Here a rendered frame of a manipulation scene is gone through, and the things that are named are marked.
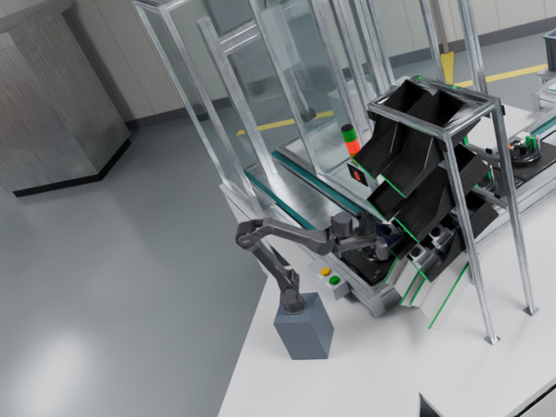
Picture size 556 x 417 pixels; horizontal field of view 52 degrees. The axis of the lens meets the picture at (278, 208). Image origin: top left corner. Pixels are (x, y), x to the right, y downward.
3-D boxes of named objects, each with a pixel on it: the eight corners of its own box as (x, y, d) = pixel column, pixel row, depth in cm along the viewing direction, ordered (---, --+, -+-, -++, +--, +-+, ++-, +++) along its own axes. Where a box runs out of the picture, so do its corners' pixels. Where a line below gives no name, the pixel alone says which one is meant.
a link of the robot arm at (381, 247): (362, 266, 178) (361, 250, 174) (345, 231, 193) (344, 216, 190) (387, 260, 179) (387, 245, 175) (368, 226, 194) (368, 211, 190)
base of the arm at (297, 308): (285, 314, 201) (279, 303, 198) (289, 301, 206) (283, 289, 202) (303, 313, 198) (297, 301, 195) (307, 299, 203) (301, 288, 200)
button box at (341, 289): (336, 301, 220) (332, 289, 217) (310, 275, 238) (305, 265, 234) (351, 291, 222) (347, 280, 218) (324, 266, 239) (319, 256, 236)
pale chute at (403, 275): (409, 307, 193) (400, 304, 191) (392, 285, 204) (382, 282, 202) (450, 236, 183) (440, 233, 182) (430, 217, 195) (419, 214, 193)
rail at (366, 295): (376, 318, 211) (368, 298, 206) (274, 224, 285) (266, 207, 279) (387, 310, 212) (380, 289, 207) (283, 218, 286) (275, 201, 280)
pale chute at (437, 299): (439, 331, 180) (428, 329, 179) (419, 306, 192) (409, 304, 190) (485, 256, 171) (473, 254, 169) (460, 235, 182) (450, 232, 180)
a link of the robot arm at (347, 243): (335, 261, 183) (333, 238, 178) (330, 250, 188) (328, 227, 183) (356, 256, 184) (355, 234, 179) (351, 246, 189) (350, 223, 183)
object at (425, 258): (424, 273, 174) (410, 262, 170) (417, 266, 177) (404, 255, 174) (443, 253, 172) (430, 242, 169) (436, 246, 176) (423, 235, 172)
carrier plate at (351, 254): (375, 286, 212) (373, 282, 211) (341, 257, 232) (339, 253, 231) (425, 251, 217) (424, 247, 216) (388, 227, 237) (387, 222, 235)
